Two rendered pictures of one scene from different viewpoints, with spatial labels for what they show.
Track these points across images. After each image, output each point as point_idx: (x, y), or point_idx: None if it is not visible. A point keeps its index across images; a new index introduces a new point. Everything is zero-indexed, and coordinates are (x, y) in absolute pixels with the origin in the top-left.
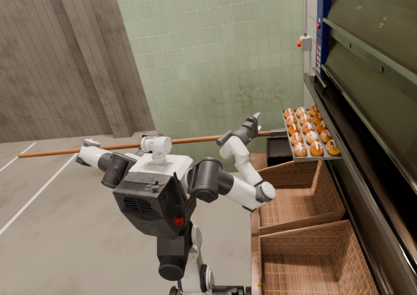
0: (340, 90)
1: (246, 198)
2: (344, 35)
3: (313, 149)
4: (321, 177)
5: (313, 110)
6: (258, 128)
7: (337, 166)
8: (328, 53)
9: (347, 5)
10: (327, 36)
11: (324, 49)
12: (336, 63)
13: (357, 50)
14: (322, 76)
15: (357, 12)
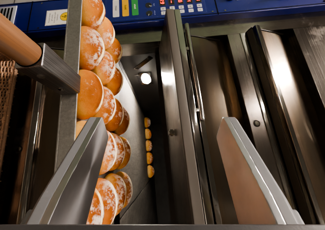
0: (207, 149)
1: None
2: (294, 141)
3: (106, 223)
4: None
5: (116, 55)
6: (96, 167)
7: (47, 145)
8: (198, 32)
9: (292, 91)
10: (218, 21)
11: (200, 19)
12: (207, 77)
13: (265, 153)
14: (158, 23)
15: (304, 132)
